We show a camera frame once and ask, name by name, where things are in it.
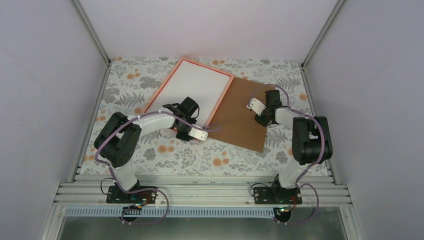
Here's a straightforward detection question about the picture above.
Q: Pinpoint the brown backing board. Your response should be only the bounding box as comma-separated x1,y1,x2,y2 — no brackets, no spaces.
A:
208,77,274,153

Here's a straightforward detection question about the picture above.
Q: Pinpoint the landscape photo print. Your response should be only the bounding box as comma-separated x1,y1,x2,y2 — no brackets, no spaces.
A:
144,57,235,127

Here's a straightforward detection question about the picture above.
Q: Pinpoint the red picture frame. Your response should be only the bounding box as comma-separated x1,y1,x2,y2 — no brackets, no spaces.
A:
138,58,234,142

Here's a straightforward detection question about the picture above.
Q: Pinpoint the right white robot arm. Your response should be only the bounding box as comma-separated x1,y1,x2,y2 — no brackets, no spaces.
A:
247,90,333,204

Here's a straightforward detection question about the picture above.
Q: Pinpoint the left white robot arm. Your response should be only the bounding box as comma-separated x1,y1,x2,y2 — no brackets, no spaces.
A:
94,97,207,203

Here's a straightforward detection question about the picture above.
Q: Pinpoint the floral patterned table mat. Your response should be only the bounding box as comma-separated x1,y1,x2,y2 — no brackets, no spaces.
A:
81,57,311,177

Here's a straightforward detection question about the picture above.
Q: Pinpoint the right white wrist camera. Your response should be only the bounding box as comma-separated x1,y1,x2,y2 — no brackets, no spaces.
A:
246,97,266,116

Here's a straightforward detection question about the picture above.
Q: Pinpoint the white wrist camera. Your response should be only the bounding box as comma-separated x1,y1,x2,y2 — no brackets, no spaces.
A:
188,128,208,142
246,97,266,116

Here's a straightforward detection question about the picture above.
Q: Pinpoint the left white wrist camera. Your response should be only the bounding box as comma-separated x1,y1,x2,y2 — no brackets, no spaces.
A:
188,128,208,142

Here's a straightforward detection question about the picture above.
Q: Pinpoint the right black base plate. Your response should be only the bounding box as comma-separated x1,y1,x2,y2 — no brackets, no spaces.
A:
253,186,303,205

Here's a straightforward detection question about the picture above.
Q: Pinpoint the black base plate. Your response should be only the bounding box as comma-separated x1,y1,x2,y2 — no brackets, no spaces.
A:
105,186,157,205
253,186,303,205

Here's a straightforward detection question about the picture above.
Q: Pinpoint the grey slotted cable duct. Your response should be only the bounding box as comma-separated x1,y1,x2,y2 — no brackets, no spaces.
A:
63,206,278,219

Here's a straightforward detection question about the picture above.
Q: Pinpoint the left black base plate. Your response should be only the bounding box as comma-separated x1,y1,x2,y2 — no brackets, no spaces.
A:
105,186,157,205

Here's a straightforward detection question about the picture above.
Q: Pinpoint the aluminium rail base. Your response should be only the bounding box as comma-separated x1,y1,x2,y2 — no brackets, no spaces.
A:
53,174,353,207

